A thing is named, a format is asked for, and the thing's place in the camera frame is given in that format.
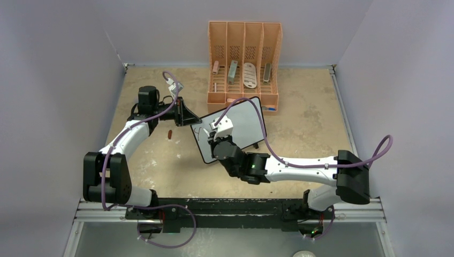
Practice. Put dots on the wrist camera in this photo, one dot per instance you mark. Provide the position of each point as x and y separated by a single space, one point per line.
222 127
173 87

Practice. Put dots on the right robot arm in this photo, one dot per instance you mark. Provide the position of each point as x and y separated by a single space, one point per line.
341 177

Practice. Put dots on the black aluminium base frame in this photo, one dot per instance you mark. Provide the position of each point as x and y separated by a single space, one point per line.
288 215

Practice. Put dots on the white round object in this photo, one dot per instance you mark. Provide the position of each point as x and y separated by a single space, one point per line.
304 254

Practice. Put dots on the grey eraser block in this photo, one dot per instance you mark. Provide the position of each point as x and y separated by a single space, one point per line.
267 73

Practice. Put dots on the blue grey small item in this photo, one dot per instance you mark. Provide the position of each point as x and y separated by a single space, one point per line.
268 108

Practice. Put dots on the grey green box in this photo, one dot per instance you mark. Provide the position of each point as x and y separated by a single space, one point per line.
232 72

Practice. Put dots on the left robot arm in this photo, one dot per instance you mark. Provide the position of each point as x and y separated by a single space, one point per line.
106 177

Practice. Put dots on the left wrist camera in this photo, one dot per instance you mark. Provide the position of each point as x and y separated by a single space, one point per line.
173 87

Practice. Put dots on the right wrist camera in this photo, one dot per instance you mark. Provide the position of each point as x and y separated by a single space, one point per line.
222 127

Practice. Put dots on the peach plastic desk organizer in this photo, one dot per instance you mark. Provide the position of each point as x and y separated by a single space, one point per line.
243 59

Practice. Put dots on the white oval perforated plate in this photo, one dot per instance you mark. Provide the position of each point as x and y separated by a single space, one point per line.
249 76

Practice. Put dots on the black framed whiteboard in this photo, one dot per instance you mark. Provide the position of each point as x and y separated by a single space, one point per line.
246 127

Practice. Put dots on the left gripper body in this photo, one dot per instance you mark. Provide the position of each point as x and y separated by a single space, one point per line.
169 115

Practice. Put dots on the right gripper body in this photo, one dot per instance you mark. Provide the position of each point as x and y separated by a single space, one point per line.
212 142

